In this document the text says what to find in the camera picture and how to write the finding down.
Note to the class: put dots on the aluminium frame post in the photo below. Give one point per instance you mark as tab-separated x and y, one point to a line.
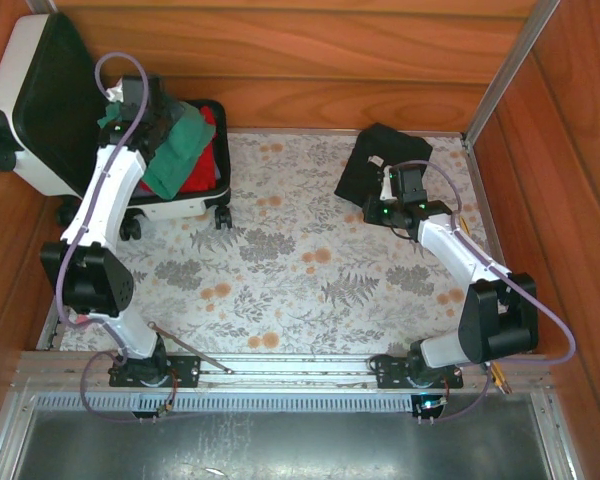
41	6
510	60

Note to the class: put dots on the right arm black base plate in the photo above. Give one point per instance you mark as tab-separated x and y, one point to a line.
390	372

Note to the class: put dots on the aluminium table edge strip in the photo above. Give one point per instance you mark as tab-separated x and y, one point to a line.
47	332
485	220

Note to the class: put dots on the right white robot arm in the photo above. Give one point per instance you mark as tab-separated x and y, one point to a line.
445	240

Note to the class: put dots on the floral tablecloth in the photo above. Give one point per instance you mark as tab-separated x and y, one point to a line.
290	250

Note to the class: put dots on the white hard-shell suitcase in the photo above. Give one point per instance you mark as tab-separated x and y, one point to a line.
35	165

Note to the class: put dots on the thin metal rod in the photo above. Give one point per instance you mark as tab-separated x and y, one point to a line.
190	347

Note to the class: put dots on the green garment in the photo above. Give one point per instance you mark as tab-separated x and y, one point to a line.
180	150

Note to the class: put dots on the aluminium mounting rail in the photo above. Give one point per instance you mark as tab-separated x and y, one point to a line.
290	370

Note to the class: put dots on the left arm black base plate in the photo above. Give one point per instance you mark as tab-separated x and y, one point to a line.
185	372

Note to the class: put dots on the yellow utility knife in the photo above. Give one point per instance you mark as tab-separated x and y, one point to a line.
502	382

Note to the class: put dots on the red garment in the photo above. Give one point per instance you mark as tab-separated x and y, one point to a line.
200	170

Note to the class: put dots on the black garment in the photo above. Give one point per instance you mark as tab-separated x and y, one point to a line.
380	145

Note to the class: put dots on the steel sheet tray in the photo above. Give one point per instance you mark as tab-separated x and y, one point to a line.
280	445

